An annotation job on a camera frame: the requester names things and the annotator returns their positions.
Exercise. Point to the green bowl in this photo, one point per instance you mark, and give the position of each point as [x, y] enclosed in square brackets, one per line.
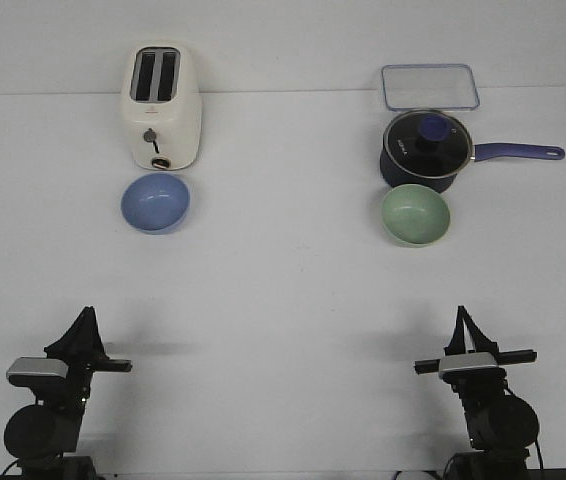
[415, 215]

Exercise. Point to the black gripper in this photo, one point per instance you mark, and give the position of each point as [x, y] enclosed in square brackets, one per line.
[478, 382]
[84, 353]

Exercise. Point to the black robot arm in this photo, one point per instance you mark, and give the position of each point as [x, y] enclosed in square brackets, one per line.
[500, 425]
[43, 436]

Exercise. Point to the cream two-slot toaster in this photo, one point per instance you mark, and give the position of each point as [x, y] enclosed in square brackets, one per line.
[161, 106]

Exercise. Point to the dark blue saucepan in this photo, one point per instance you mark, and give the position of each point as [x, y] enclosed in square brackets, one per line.
[396, 176]

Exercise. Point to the clear rectangular container lid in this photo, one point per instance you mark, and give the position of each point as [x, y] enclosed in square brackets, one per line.
[447, 87]

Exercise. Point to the glass pot lid blue knob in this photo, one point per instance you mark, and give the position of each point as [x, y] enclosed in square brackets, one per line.
[428, 144]

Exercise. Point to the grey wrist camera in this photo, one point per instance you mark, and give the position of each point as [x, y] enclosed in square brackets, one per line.
[465, 363]
[37, 367]

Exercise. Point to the blue bowl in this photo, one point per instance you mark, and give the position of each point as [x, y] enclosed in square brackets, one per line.
[155, 203]

